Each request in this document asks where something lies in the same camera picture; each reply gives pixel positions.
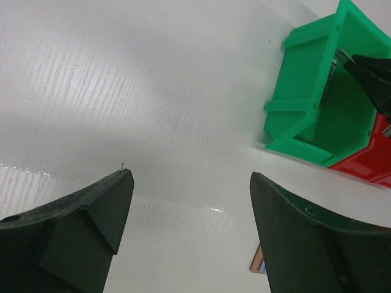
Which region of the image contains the tan leather card holder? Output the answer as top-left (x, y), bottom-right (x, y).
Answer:
top-left (249, 244), bottom-right (267, 275)

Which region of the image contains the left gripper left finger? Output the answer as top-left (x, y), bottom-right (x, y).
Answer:
top-left (1, 169), bottom-right (134, 292)

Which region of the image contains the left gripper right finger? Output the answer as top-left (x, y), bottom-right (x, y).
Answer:
top-left (249, 172), bottom-right (390, 292)

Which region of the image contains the red double plastic bin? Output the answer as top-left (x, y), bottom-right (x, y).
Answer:
top-left (329, 114), bottom-right (390, 188)

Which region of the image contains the light blue VIP card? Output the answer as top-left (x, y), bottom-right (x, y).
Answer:
top-left (332, 49), bottom-right (355, 65)

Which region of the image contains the green plastic bin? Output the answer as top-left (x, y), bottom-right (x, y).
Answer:
top-left (264, 1), bottom-right (390, 167)

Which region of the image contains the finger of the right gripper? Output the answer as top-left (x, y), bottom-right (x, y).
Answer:
top-left (343, 54), bottom-right (390, 117)

